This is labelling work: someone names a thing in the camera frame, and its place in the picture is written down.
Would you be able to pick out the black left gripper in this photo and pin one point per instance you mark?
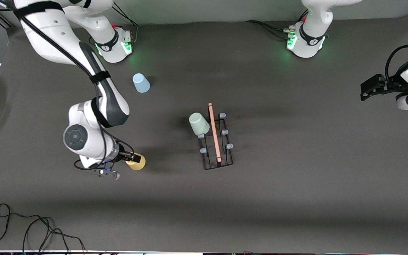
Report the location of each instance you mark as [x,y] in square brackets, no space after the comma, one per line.
[392,86]

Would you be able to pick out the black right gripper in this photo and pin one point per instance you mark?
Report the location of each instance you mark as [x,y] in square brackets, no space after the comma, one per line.
[123,156]

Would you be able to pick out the yellow plastic cup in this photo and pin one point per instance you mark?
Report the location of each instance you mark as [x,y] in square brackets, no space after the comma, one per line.
[138,165]

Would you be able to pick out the pale green plastic cup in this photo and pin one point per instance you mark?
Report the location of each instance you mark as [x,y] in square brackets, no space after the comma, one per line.
[199,124]

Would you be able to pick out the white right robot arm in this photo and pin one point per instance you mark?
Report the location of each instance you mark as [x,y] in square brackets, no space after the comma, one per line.
[94,138]

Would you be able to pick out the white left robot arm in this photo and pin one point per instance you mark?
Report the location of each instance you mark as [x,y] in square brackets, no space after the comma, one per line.
[310,39]

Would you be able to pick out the light blue plastic cup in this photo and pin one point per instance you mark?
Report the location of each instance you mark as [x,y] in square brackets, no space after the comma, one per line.
[141,83]

